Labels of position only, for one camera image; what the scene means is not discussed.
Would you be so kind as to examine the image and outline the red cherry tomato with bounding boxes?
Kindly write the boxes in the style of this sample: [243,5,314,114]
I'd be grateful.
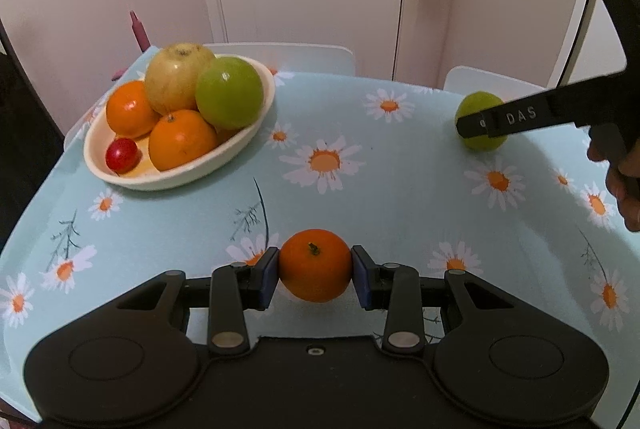
[105,138,141,174]

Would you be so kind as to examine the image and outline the yellow apple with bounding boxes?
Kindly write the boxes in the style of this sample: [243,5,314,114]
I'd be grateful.
[145,43,217,116]

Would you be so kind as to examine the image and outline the medium orange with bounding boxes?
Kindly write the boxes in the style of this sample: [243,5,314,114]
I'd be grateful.
[106,80,161,140]

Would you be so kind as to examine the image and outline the person's right hand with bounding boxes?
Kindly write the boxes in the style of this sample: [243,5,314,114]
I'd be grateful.
[587,141,640,232]

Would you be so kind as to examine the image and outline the green lime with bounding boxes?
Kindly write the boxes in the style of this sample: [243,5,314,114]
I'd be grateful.
[454,91,508,153]

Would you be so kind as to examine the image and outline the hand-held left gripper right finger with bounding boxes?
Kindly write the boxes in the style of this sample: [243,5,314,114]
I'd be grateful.
[350,245,516,355]

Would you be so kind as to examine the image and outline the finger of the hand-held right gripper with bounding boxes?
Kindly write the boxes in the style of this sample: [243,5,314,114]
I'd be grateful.
[456,71,629,140]

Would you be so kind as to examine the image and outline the daisy print tablecloth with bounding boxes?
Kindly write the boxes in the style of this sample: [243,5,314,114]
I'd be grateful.
[0,46,640,425]

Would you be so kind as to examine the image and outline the small reddish tangerine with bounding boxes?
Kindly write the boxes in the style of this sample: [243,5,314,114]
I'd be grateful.
[278,229,353,303]

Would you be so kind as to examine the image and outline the white chair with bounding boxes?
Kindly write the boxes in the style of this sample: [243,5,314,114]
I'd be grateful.
[444,66,548,102]
[202,42,356,77]

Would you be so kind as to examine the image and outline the small green apple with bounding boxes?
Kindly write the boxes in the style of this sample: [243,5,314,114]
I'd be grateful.
[195,56,265,130]

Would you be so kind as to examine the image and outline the pink plastic stick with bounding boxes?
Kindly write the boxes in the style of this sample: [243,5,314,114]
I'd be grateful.
[129,10,151,52]

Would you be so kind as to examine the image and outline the large orange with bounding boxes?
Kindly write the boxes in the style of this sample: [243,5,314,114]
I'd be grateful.
[148,109,219,172]

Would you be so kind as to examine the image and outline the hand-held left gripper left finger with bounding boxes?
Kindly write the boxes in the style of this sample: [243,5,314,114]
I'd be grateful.
[116,246,279,357]

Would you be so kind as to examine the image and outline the cream oval bowl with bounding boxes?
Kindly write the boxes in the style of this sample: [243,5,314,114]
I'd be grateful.
[83,54,276,192]

